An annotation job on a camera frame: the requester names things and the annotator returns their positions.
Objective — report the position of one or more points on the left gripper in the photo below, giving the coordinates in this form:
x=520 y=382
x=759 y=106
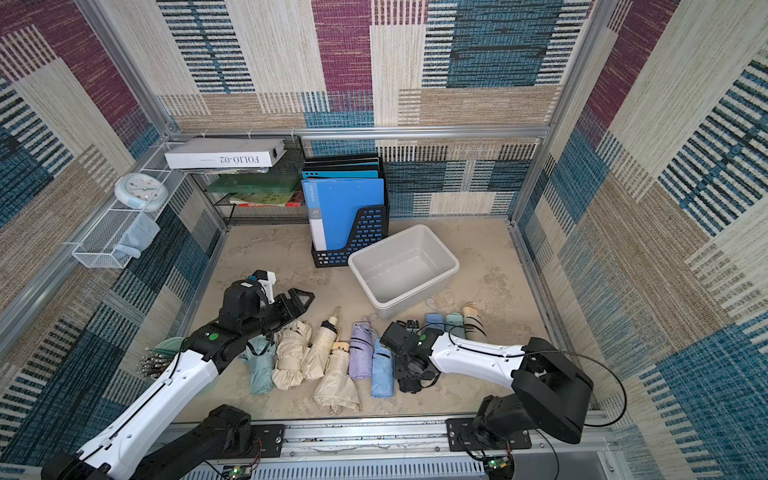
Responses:
x=296 y=308

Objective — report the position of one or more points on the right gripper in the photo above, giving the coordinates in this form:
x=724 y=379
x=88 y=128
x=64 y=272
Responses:
x=405 y=365

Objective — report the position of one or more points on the light blue umbrella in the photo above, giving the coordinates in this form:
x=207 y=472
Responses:
x=382 y=386

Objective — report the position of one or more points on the beige umbrella black tip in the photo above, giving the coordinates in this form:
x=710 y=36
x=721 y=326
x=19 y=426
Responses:
x=314 y=364

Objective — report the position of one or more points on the beige umbrella wooden handle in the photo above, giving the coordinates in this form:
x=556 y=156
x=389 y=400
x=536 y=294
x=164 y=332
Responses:
x=336 y=390

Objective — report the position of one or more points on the white plastic storage box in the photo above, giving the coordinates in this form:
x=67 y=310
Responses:
x=403 y=270

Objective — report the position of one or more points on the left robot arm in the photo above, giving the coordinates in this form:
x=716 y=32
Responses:
x=123 y=450

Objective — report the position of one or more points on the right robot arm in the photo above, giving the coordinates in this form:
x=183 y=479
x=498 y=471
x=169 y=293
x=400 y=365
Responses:
x=548 y=391

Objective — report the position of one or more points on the cream crumpled folded umbrella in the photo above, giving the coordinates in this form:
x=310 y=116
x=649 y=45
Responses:
x=292 y=348

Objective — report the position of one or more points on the mint green folded umbrella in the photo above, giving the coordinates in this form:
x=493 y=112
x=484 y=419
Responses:
x=259 y=356

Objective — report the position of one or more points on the blue folded umbrella right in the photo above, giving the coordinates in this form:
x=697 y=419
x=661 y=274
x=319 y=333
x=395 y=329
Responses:
x=434 y=321

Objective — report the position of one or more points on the purple folded umbrella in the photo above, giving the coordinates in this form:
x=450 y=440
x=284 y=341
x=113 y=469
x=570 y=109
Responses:
x=361 y=351

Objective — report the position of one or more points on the teal folded umbrella right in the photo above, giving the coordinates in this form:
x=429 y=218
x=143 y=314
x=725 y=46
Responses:
x=454 y=324

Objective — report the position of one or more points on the beige umbrella far right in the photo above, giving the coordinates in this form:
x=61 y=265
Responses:
x=473 y=327

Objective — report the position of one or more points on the green open umbrella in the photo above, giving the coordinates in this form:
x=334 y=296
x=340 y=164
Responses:
x=157 y=359

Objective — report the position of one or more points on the white folio box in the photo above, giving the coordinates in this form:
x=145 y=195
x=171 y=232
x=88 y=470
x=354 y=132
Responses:
x=214 y=153

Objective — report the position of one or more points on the blue folder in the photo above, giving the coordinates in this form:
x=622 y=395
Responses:
x=333 y=204

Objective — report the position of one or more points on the black file holder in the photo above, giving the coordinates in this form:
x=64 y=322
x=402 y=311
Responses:
x=371 y=224

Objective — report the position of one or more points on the light blue cloth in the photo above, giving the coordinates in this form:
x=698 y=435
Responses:
x=136 y=238

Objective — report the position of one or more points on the white round clock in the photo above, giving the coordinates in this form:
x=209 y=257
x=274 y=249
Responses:
x=141 y=192

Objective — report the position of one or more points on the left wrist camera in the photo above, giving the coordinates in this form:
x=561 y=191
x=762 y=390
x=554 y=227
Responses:
x=267 y=280

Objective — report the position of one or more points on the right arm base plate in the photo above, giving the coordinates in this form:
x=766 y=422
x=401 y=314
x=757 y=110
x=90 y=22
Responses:
x=463 y=435

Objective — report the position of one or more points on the black wire shelf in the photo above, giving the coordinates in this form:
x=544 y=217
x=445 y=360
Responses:
x=258 y=196

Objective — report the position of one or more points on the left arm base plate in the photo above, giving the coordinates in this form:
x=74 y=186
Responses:
x=265 y=440

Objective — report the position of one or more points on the white wire basket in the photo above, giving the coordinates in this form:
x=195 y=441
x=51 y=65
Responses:
x=95 y=248

